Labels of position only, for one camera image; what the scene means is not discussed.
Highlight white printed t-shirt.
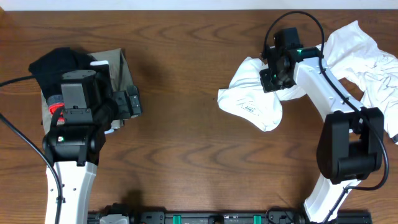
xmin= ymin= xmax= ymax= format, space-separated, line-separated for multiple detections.
xmin=217 ymin=57 xmax=306 ymax=132

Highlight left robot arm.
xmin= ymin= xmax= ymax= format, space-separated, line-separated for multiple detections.
xmin=43 ymin=60 xmax=142 ymax=223

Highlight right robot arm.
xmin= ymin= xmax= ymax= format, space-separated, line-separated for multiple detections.
xmin=259 ymin=28 xmax=389 ymax=223

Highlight folded khaki pants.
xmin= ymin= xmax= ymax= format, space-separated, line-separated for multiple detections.
xmin=41 ymin=48 xmax=134 ymax=134

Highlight black garment with red trim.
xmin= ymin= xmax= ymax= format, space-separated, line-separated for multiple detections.
xmin=29 ymin=47 xmax=97 ymax=116

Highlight crumpled white garment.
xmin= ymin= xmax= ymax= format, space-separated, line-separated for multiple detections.
xmin=323 ymin=21 xmax=397 ymax=143

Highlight right black cable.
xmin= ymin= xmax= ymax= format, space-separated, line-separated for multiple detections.
xmin=262 ymin=11 xmax=390 ymax=223

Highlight black cable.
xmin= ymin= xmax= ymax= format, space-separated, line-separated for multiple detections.
xmin=0 ymin=75 xmax=65 ymax=224
xmin=262 ymin=11 xmax=390 ymax=223

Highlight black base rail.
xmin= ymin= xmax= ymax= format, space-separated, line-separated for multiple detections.
xmin=87 ymin=203 xmax=373 ymax=224

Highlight left black cable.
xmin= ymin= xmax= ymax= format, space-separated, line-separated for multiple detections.
xmin=0 ymin=75 xmax=65 ymax=224

